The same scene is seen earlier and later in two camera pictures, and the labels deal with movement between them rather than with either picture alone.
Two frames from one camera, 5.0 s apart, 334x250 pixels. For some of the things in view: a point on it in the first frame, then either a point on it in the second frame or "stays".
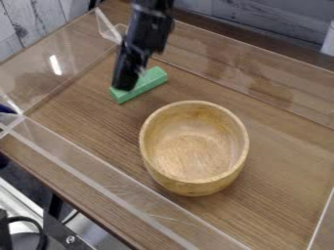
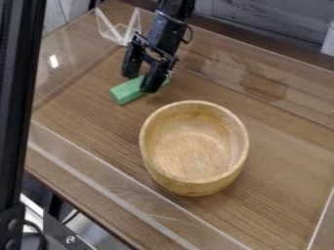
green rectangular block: (149, 78) stays
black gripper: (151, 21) → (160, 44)
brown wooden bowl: (193, 145) stays
